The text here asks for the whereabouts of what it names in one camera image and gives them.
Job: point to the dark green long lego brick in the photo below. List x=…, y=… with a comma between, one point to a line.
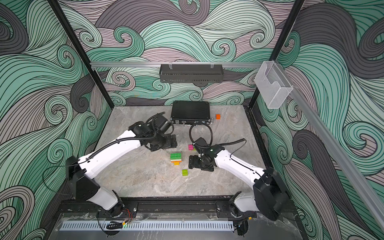
x=175, y=156

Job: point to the aluminium wall rail right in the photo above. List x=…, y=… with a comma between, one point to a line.
x=368, y=195

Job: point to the clear plastic wall bin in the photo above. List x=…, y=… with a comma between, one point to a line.
x=273, y=84

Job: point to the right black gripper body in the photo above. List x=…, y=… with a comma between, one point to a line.
x=199, y=162

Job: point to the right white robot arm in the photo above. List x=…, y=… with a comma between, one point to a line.
x=269, y=193

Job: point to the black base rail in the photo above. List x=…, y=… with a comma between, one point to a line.
x=218, y=206

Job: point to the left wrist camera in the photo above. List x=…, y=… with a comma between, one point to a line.
x=162, y=124

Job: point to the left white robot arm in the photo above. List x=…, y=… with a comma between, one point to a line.
x=81, y=173

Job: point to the white slotted cable duct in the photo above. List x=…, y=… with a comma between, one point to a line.
x=149, y=226

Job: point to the black wall-mounted tray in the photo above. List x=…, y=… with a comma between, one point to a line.
x=196, y=74

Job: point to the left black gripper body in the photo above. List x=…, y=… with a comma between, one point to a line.
x=163, y=142

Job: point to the black case on table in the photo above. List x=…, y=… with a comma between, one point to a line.
x=189, y=112

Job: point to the lime green small lego brick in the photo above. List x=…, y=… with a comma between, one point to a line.
x=185, y=172

